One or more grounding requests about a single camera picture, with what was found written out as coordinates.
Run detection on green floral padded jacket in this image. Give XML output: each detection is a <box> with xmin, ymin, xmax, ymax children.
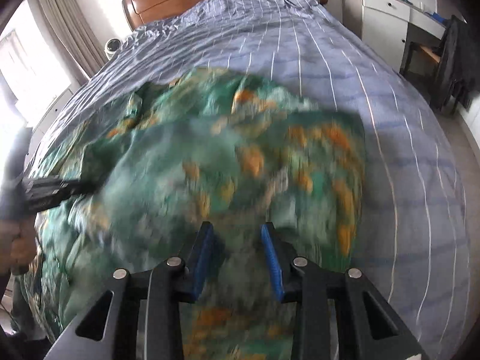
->
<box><xmin>19</xmin><ymin>68</ymin><xmax>365</xmax><ymax>359</ymax></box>

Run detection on person's left hand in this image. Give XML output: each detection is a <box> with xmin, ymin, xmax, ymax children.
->
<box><xmin>0</xmin><ymin>213</ymin><xmax>37</xmax><ymax>275</ymax></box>

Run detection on white desk fan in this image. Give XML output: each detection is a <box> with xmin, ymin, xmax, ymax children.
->
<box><xmin>104</xmin><ymin>37</ymin><xmax>122</xmax><ymax>60</ymax></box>

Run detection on beige curtain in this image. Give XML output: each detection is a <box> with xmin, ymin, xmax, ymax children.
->
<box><xmin>36</xmin><ymin>0</ymin><xmax>107</xmax><ymax>85</ymax></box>

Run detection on wooden chair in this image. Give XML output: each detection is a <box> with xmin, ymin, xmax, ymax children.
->
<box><xmin>400</xmin><ymin>41</ymin><xmax>441</xmax><ymax>79</ymax></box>

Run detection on black coat on chair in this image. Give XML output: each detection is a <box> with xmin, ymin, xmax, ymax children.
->
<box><xmin>430</xmin><ymin>15</ymin><xmax>479</xmax><ymax>110</ymax></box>

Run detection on white dresser desk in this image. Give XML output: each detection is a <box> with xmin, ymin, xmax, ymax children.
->
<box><xmin>342</xmin><ymin>0</ymin><xmax>445</xmax><ymax>72</ymax></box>

